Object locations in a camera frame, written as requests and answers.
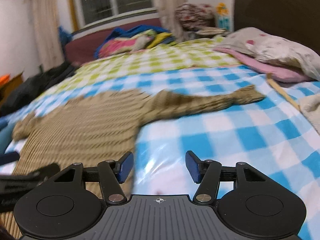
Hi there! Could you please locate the left beige curtain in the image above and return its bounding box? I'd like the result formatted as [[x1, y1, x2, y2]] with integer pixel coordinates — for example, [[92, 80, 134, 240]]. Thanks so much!
[[31, 0, 64, 71]]

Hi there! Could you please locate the blue bag by curtain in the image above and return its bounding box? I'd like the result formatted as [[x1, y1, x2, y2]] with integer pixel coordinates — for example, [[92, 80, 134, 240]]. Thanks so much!
[[58, 26, 73, 47]]

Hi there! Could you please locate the orange item on desk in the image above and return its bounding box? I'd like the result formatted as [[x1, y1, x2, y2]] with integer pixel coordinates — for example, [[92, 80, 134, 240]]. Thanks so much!
[[0, 74, 10, 85]]

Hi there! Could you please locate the maroon sofa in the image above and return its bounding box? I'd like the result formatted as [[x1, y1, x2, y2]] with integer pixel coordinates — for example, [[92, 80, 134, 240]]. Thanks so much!
[[65, 18, 162, 64]]

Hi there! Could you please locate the blue green checkered bedsheet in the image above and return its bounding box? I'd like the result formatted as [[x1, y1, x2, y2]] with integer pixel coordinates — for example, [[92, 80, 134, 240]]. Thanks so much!
[[7, 39, 319, 239]]

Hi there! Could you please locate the bamboo mat edge strip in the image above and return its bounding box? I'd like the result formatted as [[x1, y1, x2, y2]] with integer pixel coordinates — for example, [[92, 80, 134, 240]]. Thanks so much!
[[266, 73, 300, 111]]

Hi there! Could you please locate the colourful pink blue blanket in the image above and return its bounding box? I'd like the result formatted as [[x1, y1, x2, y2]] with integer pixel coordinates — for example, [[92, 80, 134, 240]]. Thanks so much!
[[94, 24, 176, 59]]

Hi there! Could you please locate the black jacket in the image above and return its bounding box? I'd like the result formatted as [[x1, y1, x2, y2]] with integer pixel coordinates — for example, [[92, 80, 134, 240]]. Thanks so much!
[[1, 61, 79, 117]]

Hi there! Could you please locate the dark wooden headboard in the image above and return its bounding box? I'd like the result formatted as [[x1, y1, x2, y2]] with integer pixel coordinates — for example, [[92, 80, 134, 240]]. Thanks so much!
[[233, 0, 320, 53]]

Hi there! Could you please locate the beige brown striped sweater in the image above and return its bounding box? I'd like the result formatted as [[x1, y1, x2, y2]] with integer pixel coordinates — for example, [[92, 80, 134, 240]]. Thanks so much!
[[11, 85, 264, 238]]

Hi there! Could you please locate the floral grey pillow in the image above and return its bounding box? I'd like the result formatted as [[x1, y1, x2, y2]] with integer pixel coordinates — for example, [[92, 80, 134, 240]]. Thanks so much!
[[215, 27, 319, 81]]

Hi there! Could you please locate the teal knitted garment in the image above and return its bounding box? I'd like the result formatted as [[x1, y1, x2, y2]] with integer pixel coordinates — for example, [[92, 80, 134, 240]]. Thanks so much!
[[0, 118, 16, 155]]

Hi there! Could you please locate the white fluffy towel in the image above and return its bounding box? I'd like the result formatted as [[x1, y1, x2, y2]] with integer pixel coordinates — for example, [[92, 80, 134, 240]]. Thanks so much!
[[299, 94, 320, 133]]

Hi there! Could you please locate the pink pillow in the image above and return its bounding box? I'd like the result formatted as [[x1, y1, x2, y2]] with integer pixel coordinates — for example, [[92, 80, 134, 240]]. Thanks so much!
[[213, 47, 314, 83]]

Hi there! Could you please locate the cluttered nightstand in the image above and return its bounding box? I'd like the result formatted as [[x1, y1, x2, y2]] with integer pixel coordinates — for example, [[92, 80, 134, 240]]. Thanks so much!
[[196, 27, 230, 36]]

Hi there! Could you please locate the wooden desk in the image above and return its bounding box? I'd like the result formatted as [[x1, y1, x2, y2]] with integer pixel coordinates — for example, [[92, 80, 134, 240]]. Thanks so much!
[[0, 72, 23, 105]]

